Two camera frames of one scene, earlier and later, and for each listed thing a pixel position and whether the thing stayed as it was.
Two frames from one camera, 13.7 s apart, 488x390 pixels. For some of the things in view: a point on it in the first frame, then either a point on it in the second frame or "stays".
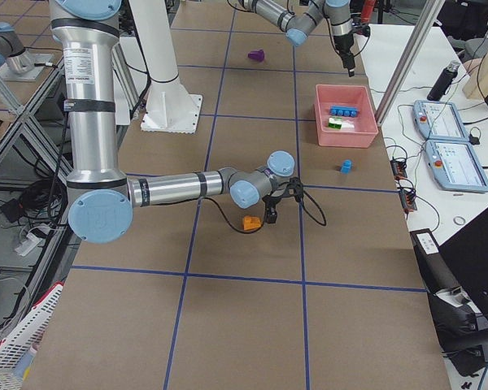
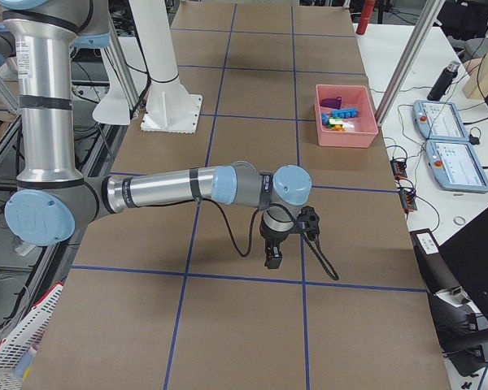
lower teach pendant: x=455 y=167 stays
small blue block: x=346 y=166 -> x=324 y=119
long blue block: x=340 y=110 stays
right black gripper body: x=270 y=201 -> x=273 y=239
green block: x=335 y=123 stays
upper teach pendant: x=439 y=120 stays
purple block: x=258 y=55 -> x=332 y=102
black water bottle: x=444 y=81 stays
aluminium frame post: x=427 y=19 stays
